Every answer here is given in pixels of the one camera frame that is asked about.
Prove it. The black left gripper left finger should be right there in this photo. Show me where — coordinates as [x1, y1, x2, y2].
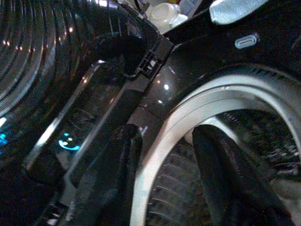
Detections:
[70, 124, 143, 226]

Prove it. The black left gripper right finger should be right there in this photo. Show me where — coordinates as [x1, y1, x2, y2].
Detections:
[191, 125, 296, 226]

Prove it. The steel washer drum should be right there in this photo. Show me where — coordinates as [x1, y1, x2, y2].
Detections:
[145, 109, 301, 226]

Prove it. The grey rubber door gasket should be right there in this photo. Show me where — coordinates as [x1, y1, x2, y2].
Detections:
[130, 75, 301, 226]

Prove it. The black washer door hinge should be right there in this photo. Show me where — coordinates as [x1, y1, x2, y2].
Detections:
[137, 50, 165, 77]

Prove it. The silver door latch slot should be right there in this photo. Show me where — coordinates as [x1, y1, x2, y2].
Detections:
[234, 33, 259, 49]

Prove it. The white plastic bottle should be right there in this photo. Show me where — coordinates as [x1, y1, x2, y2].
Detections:
[147, 2, 189, 30]

